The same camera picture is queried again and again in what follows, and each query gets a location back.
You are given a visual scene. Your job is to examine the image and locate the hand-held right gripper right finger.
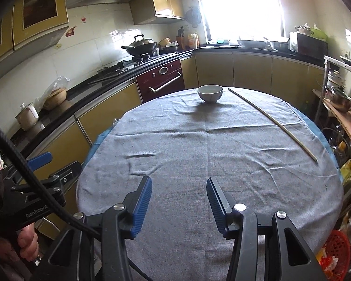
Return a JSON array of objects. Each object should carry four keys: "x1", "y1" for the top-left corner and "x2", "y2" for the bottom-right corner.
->
[{"x1": 206, "y1": 176, "x2": 325, "y2": 281}]

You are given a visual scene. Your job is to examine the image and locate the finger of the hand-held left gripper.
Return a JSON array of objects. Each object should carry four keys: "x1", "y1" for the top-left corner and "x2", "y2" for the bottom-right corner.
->
[
  {"x1": 13, "y1": 160, "x2": 82, "y2": 195},
  {"x1": 6, "y1": 152, "x2": 53, "y2": 182}
]

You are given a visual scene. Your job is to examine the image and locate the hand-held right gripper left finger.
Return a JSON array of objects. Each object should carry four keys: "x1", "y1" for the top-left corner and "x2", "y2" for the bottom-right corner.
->
[{"x1": 31, "y1": 176, "x2": 153, "y2": 281}]

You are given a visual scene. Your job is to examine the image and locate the red plastic basket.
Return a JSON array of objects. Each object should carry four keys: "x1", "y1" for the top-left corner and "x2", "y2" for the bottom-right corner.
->
[{"x1": 316, "y1": 230, "x2": 351, "y2": 281}]

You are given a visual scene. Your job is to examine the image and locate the person's left hand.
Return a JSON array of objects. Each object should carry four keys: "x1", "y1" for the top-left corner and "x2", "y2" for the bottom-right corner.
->
[{"x1": 18, "y1": 222, "x2": 40, "y2": 265}]

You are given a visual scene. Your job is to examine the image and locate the white electric pot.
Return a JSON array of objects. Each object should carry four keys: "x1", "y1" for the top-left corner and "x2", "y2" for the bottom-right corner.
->
[{"x1": 15, "y1": 103, "x2": 39, "y2": 131}]

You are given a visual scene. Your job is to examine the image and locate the grey tablecloth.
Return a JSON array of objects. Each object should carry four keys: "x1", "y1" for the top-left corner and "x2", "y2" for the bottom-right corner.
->
[{"x1": 76, "y1": 86, "x2": 344, "y2": 281}]

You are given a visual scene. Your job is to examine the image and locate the clay pot in plastic bag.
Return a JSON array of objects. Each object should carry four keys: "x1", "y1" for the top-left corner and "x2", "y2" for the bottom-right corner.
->
[{"x1": 41, "y1": 77, "x2": 71, "y2": 111}]

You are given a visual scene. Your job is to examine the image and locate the yellow base cabinets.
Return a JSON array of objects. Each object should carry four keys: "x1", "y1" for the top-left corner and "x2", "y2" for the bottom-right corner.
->
[
  {"x1": 181, "y1": 51, "x2": 325, "y2": 100},
  {"x1": 26, "y1": 82, "x2": 141, "y2": 232}
]

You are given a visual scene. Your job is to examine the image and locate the long wooden stick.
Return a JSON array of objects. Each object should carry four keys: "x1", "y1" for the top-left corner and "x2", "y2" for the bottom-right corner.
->
[{"x1": 228, "y1": 88, "x2": 319, "y2": 163}]

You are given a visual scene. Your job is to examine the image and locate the white ceramic bowl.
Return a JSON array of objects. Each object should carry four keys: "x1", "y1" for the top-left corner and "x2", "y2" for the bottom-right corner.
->
[{"x1": 197, "y1": 84, "x2": 224, "y2": 104}]

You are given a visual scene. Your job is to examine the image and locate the black gas stove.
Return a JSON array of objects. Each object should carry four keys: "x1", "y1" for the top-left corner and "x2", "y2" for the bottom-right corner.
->
[{"x1": 96, "y1": 55, "x2": 161, "y2": 78}]

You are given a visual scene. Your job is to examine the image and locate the blue under cloth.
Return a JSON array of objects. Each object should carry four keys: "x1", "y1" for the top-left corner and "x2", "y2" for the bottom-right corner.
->
[{"x1": 85, "y1": 102, "x2": 344, "y2": 185}]

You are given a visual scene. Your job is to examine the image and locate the dark red oven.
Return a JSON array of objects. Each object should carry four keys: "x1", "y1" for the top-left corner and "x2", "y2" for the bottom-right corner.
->
[{"x1": 135, "y1": 59, "x2": 185, "y2": 104}]

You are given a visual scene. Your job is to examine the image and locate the yellow plastic bag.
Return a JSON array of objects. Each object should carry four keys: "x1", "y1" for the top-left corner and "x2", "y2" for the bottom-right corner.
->
[{"x1": 339, "y1": 159, "x2": 351, "y2": 182}]

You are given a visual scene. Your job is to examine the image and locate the cooking oil bottle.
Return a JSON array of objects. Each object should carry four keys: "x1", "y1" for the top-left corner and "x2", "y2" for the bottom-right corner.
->
[{"x1": 333, "y1": 126, "x2": 351, "y2": 164}]

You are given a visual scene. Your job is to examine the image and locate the black wok with lid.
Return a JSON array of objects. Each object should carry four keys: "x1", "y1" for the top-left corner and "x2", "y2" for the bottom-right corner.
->
[{"x1": 121, "y1": 34, "x2": 159, "y2": 57}]

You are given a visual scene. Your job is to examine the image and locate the steel cooking pot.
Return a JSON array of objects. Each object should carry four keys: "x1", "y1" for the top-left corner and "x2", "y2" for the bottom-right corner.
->
[{"x1": 325, "y1": 86, "x2": 351, "y2": 113}]

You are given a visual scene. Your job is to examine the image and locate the stack of kitchen bowls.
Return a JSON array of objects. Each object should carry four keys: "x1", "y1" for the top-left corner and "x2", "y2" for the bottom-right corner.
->
[{"x1": 158, "y1": 37, "x2": 179, "y2": 51}]

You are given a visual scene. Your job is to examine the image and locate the orange seasoning bottles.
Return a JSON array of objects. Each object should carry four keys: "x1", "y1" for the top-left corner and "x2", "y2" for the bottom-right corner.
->
[{"x1": 187, "y1": 32, "x2": 200, "y2": 49}]

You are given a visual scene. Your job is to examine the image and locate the metal basin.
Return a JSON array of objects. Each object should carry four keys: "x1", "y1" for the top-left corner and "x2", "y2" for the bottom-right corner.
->
[
  {"x1": 269, "y1": 39, "x2": 290, "y2": 51},
  {"x1": 237, "y1": 38, "x2": 271, "y2": 49}
]

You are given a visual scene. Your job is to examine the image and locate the stacked steel pots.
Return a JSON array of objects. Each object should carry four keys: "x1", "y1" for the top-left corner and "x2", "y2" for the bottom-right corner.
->
[{"x1": 326, "y1": 70, "x2": 344, "y2": 90}]

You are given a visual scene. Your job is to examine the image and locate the metal storage rack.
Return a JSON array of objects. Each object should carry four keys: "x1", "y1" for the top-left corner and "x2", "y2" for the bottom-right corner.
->
[{"x1": 314, "y1": 55, "x2": 351, "y2": 211}]

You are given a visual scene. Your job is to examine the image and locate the dark microwave oven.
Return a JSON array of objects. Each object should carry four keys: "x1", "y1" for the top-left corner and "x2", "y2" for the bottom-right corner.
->
[{"x1": 289, "y1": 32, "x2": 329, "y2": 56}]

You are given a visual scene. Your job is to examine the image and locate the dark hanging utensil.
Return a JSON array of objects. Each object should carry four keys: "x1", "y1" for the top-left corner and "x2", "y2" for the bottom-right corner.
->
[{"x1": 185, "y1": 7, "x2": 201, "y2": 25}]

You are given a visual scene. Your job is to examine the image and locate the green bag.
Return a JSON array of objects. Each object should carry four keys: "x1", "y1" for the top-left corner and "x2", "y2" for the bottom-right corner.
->
[{"x1": 308, "y1": 25, "x2": 328, "y2": 42}]

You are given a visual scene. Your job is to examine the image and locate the bright window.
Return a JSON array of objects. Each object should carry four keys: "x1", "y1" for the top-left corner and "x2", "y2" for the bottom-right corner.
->
[{"x1": 194, "y1": 0, "x2": 285, "y2": 43}]

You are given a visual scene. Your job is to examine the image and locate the small yellow wall cabinet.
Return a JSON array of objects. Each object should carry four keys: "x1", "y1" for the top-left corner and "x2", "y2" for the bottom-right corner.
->
[{"x1": 129, "y1": 0, "x2": 185, "y2": 25}]

